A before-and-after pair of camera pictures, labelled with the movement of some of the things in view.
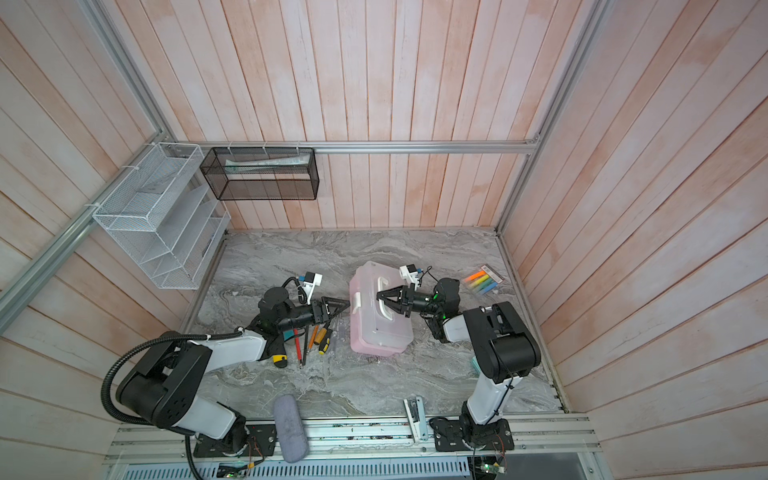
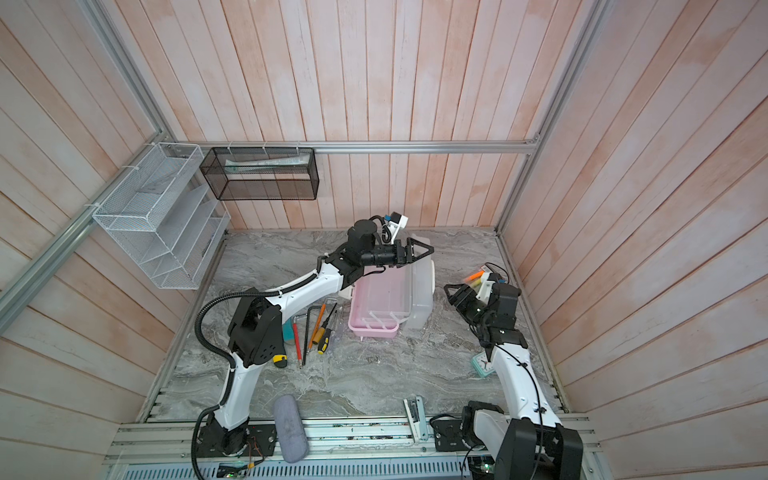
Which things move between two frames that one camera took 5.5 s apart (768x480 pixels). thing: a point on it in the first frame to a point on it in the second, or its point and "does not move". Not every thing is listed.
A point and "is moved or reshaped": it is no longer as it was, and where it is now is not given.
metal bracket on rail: (416, 418) does not move
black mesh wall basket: (262, 173) does not move
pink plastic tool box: (376, 326) is moved or reshaped
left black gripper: (318, 310) to (400, 260)
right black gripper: (407, 298) to (463, 298)
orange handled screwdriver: (310, 344) does not move
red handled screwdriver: (298, 345) does not move
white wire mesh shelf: (172, 227) does not move
